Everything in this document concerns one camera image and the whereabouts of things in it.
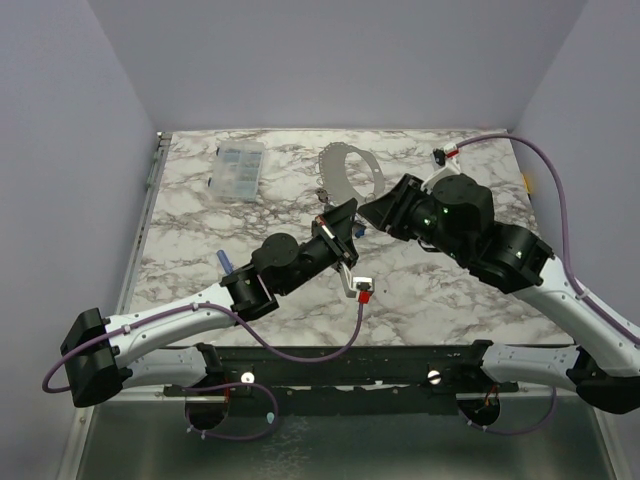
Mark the metal key ring plate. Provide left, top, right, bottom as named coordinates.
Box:
left=318, top=142, right=385, bottom=204

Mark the clear plastic organizer box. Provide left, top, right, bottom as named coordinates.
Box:
left=207, top=140, right=266, bottom=202

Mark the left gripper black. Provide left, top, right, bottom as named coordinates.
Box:
left=279, top=199, right=359, bottom=297

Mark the yellow clip at edge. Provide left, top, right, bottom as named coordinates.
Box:
left=522, top=174, right=534, bottom=195

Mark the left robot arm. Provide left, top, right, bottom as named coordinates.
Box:
left=59, top=199, right=358, bottom=408

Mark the aluminium side rail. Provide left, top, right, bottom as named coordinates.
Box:
left=115, top=132, right=173, bottom=314

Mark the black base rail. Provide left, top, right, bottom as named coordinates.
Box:
left=102, top=344, right=556, bottom=416

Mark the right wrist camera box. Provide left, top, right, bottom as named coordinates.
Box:
left=432, top=142, right=459, bottom=167

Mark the black tag key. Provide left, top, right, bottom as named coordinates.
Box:
left=315, top=188, right=331, bottom=204

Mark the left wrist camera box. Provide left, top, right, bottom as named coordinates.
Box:
left=338, top=263, right=375, bottom=305

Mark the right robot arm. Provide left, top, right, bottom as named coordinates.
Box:
left=358, top=174, right=639, bottom=414

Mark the blue red screwdriver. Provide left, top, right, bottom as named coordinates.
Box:
left=216, top=249, right=234, bottom=275

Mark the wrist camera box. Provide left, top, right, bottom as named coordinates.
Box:
left=432, top=142, right=459, bottom=167
left=338, top=263, right=375, bottom=305

